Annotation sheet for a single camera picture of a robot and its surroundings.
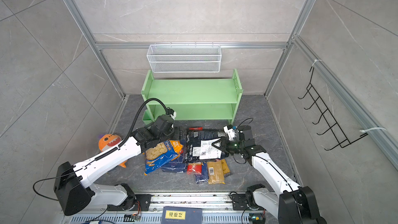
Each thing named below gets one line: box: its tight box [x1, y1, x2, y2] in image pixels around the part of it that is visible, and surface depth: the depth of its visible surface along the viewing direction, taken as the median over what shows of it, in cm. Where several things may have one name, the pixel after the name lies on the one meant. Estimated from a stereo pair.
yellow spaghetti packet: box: [206, 160, 226, 185], surface depth 80 cm
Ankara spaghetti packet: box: [221, 158, 231, 175], surface depth 83 cm
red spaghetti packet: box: [186, 161, 203, 176], surface depth 81 cm
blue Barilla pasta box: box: [160, 153, 187, 174], surface depth 81 cm
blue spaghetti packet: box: [194, 161, 209, 184], surface depth 80 cm
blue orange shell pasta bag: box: [144, 140, 184, 175], surface depth 81 cm
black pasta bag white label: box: [192, 137, 222, 160], surface depth 78 cm
